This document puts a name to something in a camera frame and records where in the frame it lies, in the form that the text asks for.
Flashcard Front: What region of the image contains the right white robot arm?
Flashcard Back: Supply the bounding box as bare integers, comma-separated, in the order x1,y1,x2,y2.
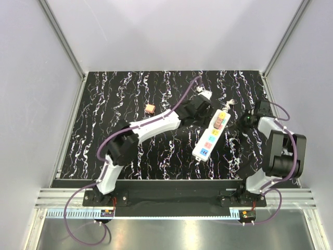
236,110,306,207

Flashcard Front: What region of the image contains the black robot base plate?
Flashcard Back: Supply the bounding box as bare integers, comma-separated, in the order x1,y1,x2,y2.
49,178,300,218

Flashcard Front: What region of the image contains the left orange connector board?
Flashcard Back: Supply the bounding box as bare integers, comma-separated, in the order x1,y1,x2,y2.
100,209,115,217

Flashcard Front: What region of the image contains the right orange connector board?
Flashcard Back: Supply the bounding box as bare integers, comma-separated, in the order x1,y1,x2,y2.
242,210,256,218

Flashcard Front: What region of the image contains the white braided power cord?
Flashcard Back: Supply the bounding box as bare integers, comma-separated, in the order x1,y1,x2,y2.
222,98,237,112

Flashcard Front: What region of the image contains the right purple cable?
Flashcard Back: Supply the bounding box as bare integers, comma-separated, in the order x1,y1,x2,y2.
240,102,299,225

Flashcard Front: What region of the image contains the orange connector board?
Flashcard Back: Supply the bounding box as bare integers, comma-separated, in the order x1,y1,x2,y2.
100,209,115,217
242,210,256,218

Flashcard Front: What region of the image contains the brown plug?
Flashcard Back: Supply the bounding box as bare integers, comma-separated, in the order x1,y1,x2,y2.
213,117,223,130

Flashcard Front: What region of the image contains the purple cable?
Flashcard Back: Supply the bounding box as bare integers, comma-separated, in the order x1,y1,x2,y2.
63,76,203,244
240,102,299,225

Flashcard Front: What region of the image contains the silver aluminium rail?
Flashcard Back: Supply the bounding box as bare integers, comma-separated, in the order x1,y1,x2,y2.
35,188,316,209

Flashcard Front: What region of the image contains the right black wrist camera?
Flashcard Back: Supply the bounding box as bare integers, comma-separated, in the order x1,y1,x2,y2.
254,101,272,117

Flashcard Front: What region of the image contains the white power strip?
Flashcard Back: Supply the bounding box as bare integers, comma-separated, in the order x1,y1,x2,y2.
192,109,231,162

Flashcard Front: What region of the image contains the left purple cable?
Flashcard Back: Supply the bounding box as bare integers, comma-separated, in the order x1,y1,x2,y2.
63,76,203,244

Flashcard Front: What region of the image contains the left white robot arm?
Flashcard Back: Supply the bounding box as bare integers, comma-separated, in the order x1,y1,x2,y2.
94,96,213,206

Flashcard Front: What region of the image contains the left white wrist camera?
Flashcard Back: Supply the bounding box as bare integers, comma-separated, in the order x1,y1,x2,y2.
196,86,212,100

